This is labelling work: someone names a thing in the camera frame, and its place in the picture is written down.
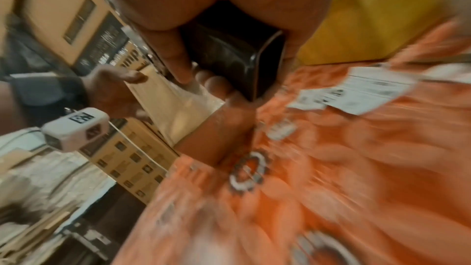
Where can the person's left hand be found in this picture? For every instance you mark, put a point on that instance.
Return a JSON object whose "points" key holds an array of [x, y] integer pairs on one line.
{"points": [[110, 89]]}

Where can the tape dispenser with tape roll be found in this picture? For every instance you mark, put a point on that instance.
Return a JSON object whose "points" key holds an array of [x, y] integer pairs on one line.
{"points": [[235, 48]]}

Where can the small cardboard box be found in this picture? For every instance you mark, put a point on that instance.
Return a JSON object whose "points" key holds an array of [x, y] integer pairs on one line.
{"points": [[191, 124]]}

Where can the black-white fragile sticker sheet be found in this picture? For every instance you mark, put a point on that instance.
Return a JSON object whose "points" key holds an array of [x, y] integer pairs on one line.
{"points": [[360, 92]]}

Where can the person's left forearm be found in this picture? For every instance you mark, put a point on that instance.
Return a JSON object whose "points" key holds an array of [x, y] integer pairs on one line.
{"points": [[11, 109]]}

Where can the stack of Crompton cartons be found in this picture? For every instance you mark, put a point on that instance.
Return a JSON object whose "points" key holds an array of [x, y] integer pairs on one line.
{"points": [[125, 159]]}

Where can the stack of white sacks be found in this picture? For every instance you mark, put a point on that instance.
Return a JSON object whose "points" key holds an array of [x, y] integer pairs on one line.
{"points": [[37, 194]]}

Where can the yellow plastic bin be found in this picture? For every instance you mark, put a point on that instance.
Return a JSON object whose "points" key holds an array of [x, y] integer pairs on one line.
{"points": [[375, 13]]}

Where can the black storage crate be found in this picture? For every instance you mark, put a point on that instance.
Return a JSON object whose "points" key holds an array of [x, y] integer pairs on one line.
{"points": [[103, 229]]}

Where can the orange floral tablecloth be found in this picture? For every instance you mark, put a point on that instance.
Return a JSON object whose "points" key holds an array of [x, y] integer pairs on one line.
{"points": [[353, 188]]}

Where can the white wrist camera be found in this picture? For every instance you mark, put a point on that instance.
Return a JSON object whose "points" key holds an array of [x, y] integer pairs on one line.
{"points": [[77, 129]]}

